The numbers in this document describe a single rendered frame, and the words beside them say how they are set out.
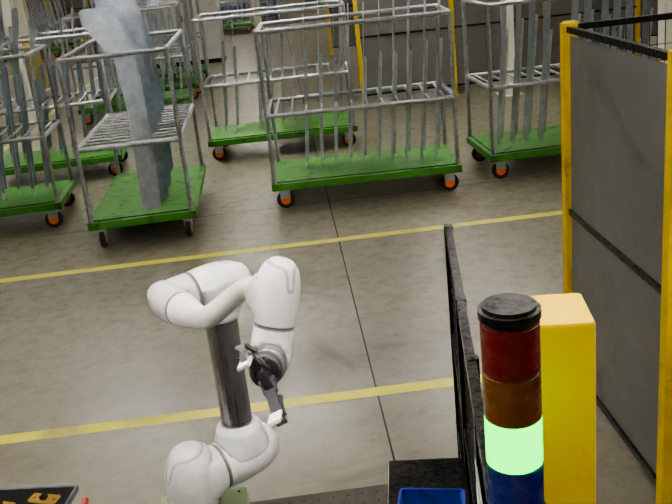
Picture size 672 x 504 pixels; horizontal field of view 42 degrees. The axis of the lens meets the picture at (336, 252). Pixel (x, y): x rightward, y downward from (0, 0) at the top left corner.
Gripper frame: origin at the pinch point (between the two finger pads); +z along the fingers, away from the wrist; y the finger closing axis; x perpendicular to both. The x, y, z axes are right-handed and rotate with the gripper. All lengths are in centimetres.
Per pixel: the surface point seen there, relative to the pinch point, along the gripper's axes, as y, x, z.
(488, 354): 11, 43, 81
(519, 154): -66, 196, -712
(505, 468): -3, 39, 79
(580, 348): 3, 55, 68
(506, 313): 15, 47, 82
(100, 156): 145, -233, -904
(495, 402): 6, 41, 80
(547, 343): 5, 51, 68
